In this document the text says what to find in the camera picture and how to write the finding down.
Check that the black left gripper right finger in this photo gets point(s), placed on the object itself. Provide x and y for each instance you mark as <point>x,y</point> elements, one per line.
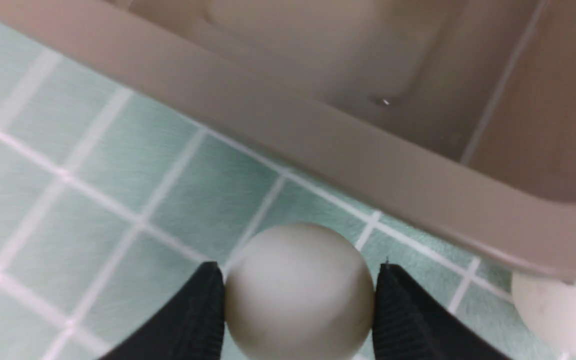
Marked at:
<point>409,324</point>

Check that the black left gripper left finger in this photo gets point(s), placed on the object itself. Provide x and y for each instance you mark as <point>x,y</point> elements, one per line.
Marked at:
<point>190,326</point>

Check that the white ping-pong ball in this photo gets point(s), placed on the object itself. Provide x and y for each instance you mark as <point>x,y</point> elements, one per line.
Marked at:
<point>299,291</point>
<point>547,307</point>

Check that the green checked tablecloth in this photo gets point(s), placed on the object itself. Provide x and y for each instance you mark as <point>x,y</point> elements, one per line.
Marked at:
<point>109,201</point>

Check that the olive green plastic bin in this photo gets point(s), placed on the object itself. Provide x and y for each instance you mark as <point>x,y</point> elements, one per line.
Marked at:
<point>458,116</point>

